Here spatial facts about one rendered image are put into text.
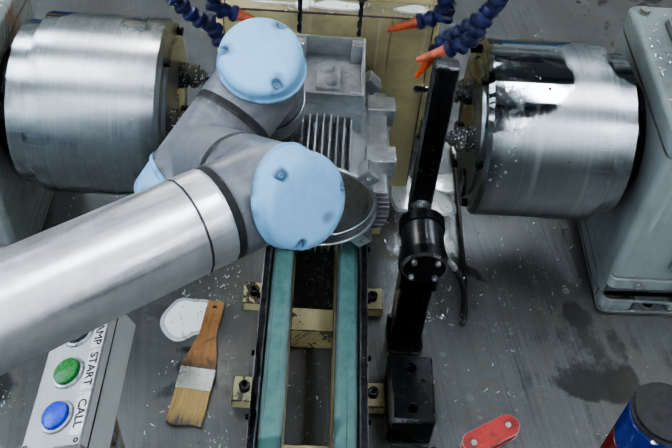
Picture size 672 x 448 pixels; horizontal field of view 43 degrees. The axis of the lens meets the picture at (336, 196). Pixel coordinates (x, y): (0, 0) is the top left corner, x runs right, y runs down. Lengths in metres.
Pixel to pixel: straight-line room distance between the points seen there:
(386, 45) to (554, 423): 0.58
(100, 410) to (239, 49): 0.40
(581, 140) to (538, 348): 0.33
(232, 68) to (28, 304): 0.28
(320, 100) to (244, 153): 0.48
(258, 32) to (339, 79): 0.41
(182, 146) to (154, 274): 0.17
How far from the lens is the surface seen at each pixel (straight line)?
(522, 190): 1.16
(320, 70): 1.16
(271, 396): 1.08
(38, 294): 0.57
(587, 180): 1.17
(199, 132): 0.73
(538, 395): 1.27
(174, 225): 0.59
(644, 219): 1.23
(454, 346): 1.28
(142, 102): 1.12
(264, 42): 0.74
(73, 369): 0.94
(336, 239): 1.19
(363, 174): 1.08
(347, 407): 1.08
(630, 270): 1.32
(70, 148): 1.15
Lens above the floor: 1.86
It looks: 47 degrees down
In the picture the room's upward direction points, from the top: 5 degrees clockwise
